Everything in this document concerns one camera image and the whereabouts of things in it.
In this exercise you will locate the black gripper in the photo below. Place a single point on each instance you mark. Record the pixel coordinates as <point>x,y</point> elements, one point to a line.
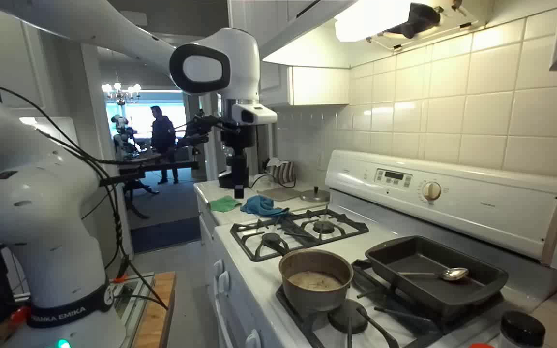
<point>235,145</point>

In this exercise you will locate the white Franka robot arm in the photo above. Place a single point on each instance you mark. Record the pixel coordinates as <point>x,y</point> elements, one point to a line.
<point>34,193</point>

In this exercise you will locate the metal pot lid black knob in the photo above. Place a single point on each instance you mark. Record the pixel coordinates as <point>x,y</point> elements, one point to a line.
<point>314,193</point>

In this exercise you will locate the round metal pot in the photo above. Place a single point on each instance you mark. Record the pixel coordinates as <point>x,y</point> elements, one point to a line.
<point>314,296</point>

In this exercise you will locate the black countertop device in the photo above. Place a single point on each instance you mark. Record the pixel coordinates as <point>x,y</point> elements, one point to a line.
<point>225,182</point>

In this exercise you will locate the green sponge cloth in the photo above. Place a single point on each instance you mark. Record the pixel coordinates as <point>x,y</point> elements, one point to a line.
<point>225,205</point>

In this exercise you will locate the blue cloth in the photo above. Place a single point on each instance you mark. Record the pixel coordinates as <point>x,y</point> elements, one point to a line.
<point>260,205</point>

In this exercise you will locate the striped kitchen towel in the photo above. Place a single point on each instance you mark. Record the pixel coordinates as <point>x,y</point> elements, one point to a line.
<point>283,174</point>

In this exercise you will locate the black empty burner grate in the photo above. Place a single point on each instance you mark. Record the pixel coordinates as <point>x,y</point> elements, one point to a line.
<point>291,232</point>

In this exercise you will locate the dark background table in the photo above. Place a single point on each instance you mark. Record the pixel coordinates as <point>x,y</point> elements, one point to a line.
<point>155,162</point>

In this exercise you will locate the person in dark clothes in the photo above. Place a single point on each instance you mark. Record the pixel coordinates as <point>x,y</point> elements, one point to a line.
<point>163,137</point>

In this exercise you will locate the white base cabinet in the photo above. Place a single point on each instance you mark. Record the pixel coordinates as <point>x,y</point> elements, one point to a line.
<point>227,302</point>

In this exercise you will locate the background tripod equipment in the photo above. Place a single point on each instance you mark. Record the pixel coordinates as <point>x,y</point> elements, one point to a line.
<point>126,135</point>

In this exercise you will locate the black burner grate under cookware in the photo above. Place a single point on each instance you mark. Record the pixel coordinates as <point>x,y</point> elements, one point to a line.
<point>360,269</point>

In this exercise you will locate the wooden board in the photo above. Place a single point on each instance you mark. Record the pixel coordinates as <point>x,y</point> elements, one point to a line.
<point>159,315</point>

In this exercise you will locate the chandelier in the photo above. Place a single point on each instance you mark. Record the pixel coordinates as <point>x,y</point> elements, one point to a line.
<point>121,93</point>

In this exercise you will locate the stove clock display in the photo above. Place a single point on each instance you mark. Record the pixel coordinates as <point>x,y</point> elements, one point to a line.
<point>393,176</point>

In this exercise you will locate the white range hood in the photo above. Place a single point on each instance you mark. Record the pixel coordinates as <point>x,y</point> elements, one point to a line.
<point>318,44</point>

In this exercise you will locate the stove control knob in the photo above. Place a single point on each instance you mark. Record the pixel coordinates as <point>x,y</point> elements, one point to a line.
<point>432,191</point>

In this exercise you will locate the black rectangular baking pan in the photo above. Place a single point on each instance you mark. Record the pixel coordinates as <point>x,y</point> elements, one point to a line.
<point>434,282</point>

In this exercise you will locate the metal spoon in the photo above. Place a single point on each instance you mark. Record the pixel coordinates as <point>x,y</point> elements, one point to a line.
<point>453,273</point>

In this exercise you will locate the white gas stove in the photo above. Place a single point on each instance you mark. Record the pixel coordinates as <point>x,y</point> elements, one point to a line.
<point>484,205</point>

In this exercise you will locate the black range hood fan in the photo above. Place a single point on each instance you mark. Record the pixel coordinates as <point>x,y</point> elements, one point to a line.
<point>417,19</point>

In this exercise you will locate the red base plug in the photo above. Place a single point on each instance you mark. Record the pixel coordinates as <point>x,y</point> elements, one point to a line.
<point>20,315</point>

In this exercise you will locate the large white wall cabinet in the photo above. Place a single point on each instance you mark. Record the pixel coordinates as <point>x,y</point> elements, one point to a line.
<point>318,85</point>

